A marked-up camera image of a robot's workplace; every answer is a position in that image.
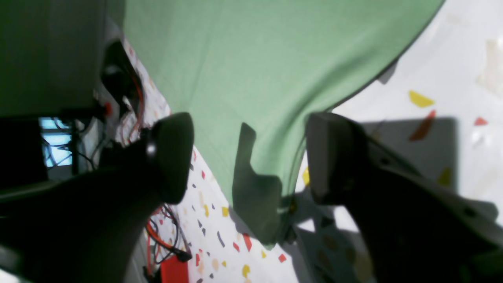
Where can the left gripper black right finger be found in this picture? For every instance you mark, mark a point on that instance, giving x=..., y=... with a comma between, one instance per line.
x=415, y=230

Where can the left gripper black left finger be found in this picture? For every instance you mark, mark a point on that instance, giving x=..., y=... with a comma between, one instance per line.
x=84, y=229

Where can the green T-shirt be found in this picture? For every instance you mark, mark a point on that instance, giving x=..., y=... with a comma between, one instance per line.
x=250, y=72

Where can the red box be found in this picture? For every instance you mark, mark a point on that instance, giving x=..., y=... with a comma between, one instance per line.
x=174, y=270

